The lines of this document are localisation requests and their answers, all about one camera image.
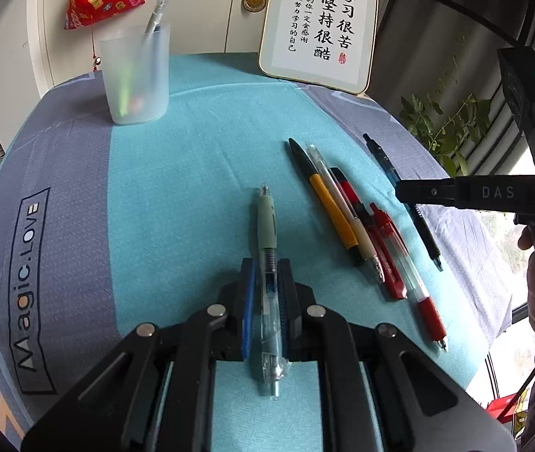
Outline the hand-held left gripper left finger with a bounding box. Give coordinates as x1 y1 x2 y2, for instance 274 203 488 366
20 258 256 452

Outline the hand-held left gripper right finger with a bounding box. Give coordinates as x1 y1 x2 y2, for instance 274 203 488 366
279 258 517 452

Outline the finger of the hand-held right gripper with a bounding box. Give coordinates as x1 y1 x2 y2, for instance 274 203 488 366
394 176 535 210

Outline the dark blue pen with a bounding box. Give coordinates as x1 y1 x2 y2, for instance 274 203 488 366
362 133 444 273

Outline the clear pen with green grip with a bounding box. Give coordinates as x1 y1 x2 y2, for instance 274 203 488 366
254 185 289 400

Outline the clear and cream pen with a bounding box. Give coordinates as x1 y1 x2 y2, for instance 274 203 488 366
306 144 386 284

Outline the red and black pen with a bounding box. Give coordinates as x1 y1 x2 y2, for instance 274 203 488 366
330 167 408 301

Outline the black and yellow pen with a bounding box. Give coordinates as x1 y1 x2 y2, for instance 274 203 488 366
288 138 364 267

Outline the clear pen with red grip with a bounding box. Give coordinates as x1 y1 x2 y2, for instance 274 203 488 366
370 203 449 353

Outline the frosted plastic cup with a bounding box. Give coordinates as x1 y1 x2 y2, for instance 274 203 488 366
99 23 171 125

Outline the grey curtain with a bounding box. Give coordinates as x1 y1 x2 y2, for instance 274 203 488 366
456 0 535 180

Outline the green potted plant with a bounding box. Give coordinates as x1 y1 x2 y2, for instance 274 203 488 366
398 33 493 177

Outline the red box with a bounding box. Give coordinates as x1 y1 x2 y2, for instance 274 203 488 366
489 392 528 427

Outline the framed calligraphy sign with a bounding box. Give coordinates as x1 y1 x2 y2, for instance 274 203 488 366
258 0 380 96

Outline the white bookshelf cabinet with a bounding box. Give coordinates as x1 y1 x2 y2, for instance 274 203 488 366
0 0 273 90

